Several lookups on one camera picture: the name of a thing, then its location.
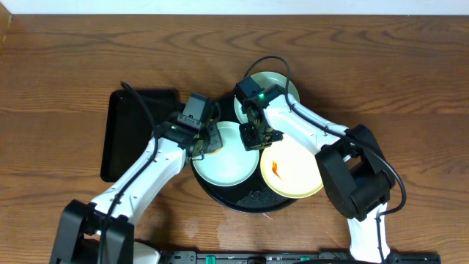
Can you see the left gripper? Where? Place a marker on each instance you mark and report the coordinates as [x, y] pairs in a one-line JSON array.
[[204, 142]]

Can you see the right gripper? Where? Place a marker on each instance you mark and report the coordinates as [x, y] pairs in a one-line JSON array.
[[250, 144]]

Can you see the orange green sponge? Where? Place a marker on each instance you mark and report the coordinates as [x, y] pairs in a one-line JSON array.
[[213, 148]]

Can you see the light blue plate front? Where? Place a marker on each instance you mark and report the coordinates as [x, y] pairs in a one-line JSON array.
[[231, 164]]

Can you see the light blue plate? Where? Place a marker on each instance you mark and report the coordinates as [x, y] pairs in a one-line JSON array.
[[265, 79], [231, 164]]

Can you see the light blue plate back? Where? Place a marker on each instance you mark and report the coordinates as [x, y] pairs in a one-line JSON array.
[[265, 79]]

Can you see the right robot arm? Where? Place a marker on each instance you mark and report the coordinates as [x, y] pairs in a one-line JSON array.
[[356, 176]]

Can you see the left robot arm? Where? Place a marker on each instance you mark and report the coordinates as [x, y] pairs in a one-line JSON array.
[[103, 230]]

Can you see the round black tray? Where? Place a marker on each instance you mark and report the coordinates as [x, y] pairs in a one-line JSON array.
[[252, 195]]

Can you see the rectangular black tray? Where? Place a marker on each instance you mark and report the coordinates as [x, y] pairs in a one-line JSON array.
[[128, 129]]

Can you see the yellow plate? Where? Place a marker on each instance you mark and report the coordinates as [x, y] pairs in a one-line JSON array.
[[290, 170]]

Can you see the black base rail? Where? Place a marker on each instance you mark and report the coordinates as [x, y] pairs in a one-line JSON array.
[[192, 257]]

